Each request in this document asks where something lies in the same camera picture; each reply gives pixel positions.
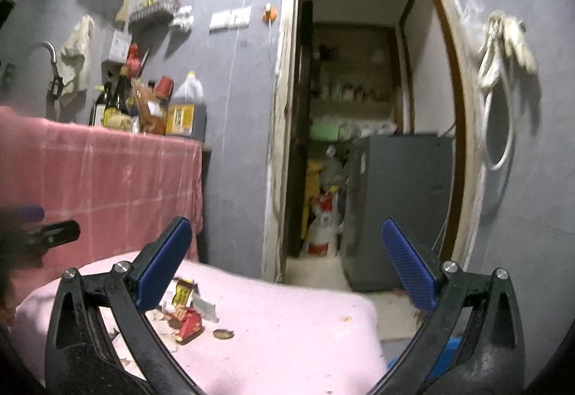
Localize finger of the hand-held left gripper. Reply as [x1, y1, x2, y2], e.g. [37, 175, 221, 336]
[27, 220, 82, 248]
[0, 205, 46, 224]

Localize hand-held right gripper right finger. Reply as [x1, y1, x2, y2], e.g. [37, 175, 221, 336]
[373, 218, 525, 395]

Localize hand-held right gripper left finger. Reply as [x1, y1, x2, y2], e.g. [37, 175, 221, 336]
[46, 217, 203, 395]

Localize torn yellow carton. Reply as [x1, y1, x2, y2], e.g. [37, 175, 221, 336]
[162, 277, 199, 310]

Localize white paper slip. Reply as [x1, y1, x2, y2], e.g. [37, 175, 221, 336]
[192, 295, 217, 320]

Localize red orange wrapper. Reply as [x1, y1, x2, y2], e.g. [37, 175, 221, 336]
[168, 306, 205, 342]

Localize blue plastic basin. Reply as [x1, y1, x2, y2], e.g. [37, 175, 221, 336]
[386, 334, 465, 382]

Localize red checked cloth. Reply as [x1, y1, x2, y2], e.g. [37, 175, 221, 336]
[0, 105, 204, 301]

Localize white red sack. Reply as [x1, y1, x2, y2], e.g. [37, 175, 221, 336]
[305, 193, 340, 256]

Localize yellow bag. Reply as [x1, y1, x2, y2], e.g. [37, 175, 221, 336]
[305, 159, 324, 238]

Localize dark glass bottle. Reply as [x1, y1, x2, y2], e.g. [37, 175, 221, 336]
[104, 72, 131, 129]
[89, 83, 113, 127]

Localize pink ribbed blanket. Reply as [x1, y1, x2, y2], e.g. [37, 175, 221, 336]
[9, 249, 387, 395]

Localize large oil jug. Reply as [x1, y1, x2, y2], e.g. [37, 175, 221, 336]
[166, 71, 206, 138]

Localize metal faucet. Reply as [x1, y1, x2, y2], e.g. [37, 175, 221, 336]
[31, 41, 61, 99]

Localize green box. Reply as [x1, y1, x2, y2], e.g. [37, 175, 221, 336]
[310, 119, 344, 142]

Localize beige towel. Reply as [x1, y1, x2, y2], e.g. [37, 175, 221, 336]
[58, 14, 96, 97]

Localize wooden shelf unit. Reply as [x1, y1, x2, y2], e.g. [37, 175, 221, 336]
[310, 24, 400, 140]

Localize red cup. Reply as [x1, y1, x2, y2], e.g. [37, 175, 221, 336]
[153, 76, 175, 98]

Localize red hanging item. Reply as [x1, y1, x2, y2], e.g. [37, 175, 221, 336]
[126, 44, 142, 77]

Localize metal utensil holder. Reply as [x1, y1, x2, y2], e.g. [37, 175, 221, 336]
[102, 29, 133, 64]

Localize wooden board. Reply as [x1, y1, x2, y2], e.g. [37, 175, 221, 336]
[114, 0, 133, 25]

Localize white crumpled rag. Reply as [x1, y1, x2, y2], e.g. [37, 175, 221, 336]
[171, 4, 196, 32]

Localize cream rubber gloves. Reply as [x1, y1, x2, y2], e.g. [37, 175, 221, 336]
[498, 11, 539, 73]

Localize worn door frame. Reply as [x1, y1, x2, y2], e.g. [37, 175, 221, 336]
[261, 0, 483, 283]

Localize wall shelf rack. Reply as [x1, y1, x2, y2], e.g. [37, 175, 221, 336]
[129, 2, 176, 30]

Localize white light switch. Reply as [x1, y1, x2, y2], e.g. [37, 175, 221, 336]
[209, 10, 232, 32]

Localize white wall socket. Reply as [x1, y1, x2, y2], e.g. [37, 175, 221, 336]
[229, 6, 252, 28]

